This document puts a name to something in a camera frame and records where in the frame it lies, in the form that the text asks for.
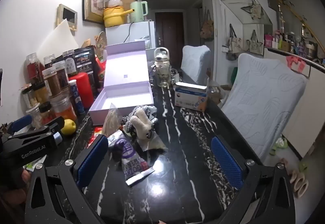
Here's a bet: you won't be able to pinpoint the green electric kettle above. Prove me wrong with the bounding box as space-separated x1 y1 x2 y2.
129 1 148 23

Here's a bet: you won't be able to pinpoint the clear plastic container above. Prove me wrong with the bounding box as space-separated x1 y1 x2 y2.
207 80 230 105

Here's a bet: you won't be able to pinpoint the black power cable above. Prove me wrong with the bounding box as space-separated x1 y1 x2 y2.
123 22 135 43

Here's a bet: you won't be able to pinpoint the purple silver snack packet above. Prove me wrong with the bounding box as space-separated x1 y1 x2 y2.
108 130 155 186

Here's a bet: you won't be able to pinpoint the cluster of spice jars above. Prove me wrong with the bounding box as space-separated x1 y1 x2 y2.
21 50 78 129

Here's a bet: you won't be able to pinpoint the white fridge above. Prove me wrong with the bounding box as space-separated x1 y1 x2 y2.
105 20 156 49

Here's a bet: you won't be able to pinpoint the person's left hand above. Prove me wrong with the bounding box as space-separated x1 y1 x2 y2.
0 171 32 214

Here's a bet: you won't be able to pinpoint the red cylinder canister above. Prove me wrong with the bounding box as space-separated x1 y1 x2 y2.
68 72 95 110

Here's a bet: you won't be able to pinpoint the gold stair railing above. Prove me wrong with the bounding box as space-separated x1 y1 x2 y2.
269 0 325 44

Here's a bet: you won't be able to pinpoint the small chair with light cover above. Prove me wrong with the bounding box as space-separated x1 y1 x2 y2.
180 45 211 85

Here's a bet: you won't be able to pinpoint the small wooden framed panel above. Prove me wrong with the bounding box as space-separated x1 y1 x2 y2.
56 4 78 32

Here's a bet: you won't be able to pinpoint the red spicy strip packet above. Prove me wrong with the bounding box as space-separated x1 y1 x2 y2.
88 126 109 148

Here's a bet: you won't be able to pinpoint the glass water jug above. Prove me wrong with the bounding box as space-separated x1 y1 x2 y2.
153 47 171 87

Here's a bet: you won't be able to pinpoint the white plush toy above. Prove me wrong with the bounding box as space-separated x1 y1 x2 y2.
129 108 156 139

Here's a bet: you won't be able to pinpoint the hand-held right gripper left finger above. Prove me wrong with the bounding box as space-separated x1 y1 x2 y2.
24 135 109 224

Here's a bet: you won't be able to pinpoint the clear glass cup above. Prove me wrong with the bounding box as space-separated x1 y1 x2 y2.
170 68 181 85

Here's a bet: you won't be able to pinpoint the white foam board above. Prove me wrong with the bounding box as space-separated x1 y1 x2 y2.
36 18 80 58

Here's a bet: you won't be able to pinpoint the large chair with light cover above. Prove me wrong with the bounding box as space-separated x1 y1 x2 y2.
221 53 308 163

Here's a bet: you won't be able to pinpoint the dark wooden door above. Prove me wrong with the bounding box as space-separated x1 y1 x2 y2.
155 11 184 48

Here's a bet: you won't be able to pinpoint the plaid scrunchie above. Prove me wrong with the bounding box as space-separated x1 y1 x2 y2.
121 105 158 135

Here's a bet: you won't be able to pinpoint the blue white mask box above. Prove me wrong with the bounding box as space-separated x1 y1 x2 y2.
175 81 210 112

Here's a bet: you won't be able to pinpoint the yellow lemon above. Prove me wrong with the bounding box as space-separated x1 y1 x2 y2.
60 119 77 135

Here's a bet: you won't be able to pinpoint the blue tablet tube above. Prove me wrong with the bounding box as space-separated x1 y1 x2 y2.
68 80 85 115

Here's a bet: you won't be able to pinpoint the gold decorative plate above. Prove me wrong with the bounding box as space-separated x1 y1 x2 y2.
94 31 107 57

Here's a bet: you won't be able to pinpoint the clear wrapper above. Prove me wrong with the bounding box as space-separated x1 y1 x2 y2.
136 133 168 152

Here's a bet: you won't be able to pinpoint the row of toiletry bottles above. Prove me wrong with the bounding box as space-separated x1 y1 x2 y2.
264 31 325 61

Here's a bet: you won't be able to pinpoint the pink cloth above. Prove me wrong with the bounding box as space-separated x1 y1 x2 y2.
286 55 308 75

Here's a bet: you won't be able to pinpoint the white panel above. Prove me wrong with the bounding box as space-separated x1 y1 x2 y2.
282 62 325 160

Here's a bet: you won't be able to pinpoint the beige tote bag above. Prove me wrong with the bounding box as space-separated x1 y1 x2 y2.
227 23 245 61
245 30 264 55

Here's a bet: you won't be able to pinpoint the star shaped bag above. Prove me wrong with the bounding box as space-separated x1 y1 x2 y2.
240 0 263 20

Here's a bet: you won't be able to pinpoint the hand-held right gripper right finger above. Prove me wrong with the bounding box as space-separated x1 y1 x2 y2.
211 136 296 224

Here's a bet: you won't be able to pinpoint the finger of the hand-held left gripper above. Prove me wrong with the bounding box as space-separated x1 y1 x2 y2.
6 114 33 135
9 116 65 149

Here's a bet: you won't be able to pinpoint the yellow pot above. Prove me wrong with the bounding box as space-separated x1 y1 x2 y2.
103 6 135 28

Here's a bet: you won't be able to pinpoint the black snack bag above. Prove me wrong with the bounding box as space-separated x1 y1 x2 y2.
72 45 101 96

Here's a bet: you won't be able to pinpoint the lavender gift box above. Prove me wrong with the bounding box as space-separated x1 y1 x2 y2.
89 41 154 126

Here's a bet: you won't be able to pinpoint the woven brown bag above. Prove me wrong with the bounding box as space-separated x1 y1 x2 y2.
199 9 215 42

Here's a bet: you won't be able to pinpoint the beige pink slipper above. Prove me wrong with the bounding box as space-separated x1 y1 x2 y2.
289 169 309 199
279 158 292 171

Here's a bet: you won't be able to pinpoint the clear packet brown contents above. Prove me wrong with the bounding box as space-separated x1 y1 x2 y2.
102 103 122 138

